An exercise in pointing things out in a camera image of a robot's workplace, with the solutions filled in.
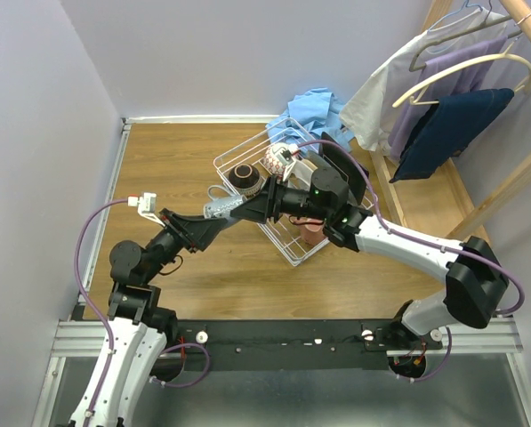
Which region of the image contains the dark brown bowl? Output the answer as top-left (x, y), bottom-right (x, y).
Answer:
top-left (228, 164), bottom-right (263, 197)

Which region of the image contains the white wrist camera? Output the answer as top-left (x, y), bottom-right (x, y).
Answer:
top-left (272, 142), bottom-right (299, 181)
top-left (127, 192), bottom-right (158, 222)

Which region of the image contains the lavender shirt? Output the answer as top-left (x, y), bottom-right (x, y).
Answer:
top-left (387, 35), bottom-right (511, 162)

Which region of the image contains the black square plate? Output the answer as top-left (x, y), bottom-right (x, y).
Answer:
top-left (318, 132), bottom-right (366, 205)

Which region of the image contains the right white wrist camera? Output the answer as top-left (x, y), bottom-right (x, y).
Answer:
top-left (272, 142), bottom-right (299, 181)

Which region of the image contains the red white patterned bowl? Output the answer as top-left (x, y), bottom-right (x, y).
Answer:
top-left (263, 143), bottom-right (282, 175)

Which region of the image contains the white t-shirt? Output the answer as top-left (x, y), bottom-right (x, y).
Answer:
top-left (340, 8), bottom-right (506, 155)

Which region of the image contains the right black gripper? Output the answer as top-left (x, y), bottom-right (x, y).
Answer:
top-left (230, 174), bottom-right (331, 225)

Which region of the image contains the navy blue garment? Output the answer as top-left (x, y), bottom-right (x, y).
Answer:
top-left (390, 88), bottom-right (515, 183)

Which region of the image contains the blue wire hanger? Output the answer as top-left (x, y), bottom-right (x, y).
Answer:
top-left (426, 0), bottom-right (484, 33)

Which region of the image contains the pink mug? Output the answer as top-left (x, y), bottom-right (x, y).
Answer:
top-left (297, 222), bottom-right (325, 246)

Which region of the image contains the grey clothes hanger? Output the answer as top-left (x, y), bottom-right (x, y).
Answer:
top-left (409, 5), bottom-right (511, 72)

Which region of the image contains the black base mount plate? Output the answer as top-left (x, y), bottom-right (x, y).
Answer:
top-left (151, 318), bottom-right (443, 380)

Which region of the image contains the grey mug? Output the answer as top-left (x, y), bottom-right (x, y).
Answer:
top-left (203, 185), bottom-right (247, 220)

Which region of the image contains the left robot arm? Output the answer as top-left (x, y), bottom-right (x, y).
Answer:
top-left (68, 208), bottom-right (227, 426)

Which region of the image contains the white wire dish rack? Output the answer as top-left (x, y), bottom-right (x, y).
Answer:
top-left (213, 118), bottom-right (373, 266)

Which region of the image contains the wooden clothes rack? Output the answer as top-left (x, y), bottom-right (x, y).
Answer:
top-left (371, 1), bottom-right (531, 254)

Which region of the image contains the cream clothes hanger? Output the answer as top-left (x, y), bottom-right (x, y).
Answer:
top-left (392, 43), bottom-right (531, 109)

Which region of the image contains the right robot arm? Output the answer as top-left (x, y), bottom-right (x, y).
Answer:
top-left (230, 167), bottom-right (509, 349)

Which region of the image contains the beige plate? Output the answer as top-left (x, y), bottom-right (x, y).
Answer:
top-left (290, 159), bottom-right (318, 190)

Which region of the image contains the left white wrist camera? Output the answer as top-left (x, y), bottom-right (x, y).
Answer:
top-left (127, 192), bottom-right (158, 222)

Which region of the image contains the light blue cloth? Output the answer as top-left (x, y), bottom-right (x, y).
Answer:
top-left (266, 88), bottom-right (354, 152)

